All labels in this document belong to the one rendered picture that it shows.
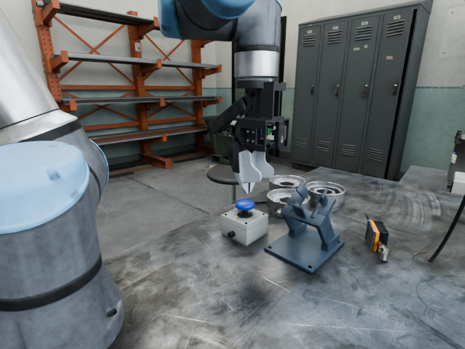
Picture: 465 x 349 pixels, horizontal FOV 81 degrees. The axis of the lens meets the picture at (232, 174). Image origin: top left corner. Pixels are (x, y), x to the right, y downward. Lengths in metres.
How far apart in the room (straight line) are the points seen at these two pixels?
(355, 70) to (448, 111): 1.08
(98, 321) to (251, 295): 0.21
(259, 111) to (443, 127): 3.43
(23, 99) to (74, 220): 0.19
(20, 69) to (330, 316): 0.52
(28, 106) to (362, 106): 3.28
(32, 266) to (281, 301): 0.31
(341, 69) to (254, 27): 3.14
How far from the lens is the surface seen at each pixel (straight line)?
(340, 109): 3.57
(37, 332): 0.37
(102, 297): 0.39
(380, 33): 3.49
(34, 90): 0.46
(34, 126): 0.44
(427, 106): 3.83
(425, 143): 3.87
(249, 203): 0.55
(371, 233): 0.59
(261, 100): 0.47
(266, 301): 0.44
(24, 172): 0.31
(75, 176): 0.32
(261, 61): 0.46
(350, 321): 0.44
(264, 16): 0.48
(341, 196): 0.75
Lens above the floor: 1.09
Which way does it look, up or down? 17 degrees down
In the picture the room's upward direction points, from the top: straight up
